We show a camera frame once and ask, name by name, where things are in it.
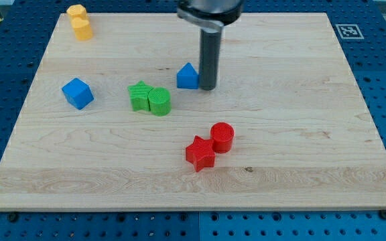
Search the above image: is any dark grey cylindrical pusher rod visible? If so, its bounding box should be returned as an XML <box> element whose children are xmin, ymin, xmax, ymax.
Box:
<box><xmin>198</xmin><ymin>29</ymin><xmax>221</xmax><ymax>90</ymax></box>

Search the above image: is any blue cube block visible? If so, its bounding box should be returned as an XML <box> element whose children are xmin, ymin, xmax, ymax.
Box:
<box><xmin>62</xmin><ymin>78</ymin><xmax>94</xmax><ymax>110</ymax></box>

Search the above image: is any white fiducial marker tag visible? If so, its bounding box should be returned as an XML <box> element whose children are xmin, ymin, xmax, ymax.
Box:
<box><xmin>335</xmin><ymin>23</ymin><xmax>364</xmax><ymax>39</ymax></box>

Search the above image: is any blue triangle block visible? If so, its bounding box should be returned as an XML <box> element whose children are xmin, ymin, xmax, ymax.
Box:
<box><xmin>176</xmin><ymin>62</ymin><xmax>199</xmax><ymax>89</ymax></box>

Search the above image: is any green star block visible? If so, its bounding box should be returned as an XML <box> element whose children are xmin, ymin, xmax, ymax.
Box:
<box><xmin>127</xmin><ymin>80</ymin><xmax>153</xmax><ymax>111</ymax></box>

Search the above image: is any light wooden board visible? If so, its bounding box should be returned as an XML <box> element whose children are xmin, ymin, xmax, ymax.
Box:
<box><xmin>0</xmin><ymin>13</ymin><xmax>386</xmax><ymax>212</ymax></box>

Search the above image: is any yellow heart block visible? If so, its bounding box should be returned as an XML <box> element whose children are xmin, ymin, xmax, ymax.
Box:
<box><xmin>71</xmin><ymin>17</ymin><xmax>93</xmax><ymax>41</ymax></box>

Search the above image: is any green cylinder block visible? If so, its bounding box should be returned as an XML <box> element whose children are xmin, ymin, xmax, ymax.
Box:
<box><xmin>148</xmin><ymin>87</ymin><xmax>172</xmax><ymax>116</ymax></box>

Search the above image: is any red cylinder block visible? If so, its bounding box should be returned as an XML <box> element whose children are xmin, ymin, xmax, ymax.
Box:
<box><xmin>210</xmin><ymin>122</ymin><xmax>235</xmax><ymax>153</ymax></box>

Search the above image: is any yellow hexagon block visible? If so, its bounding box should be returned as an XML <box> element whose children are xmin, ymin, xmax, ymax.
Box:
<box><xmin>66</xmin><ymin>4</ymin><xmax>88</xmax><ymax>20</ymax></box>

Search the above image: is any red star block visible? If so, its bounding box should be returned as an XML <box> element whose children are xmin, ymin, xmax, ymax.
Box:
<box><xmin>185</xmin><ymin>135</ymin><xmax>216</xmax><ymax>172</ymax></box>

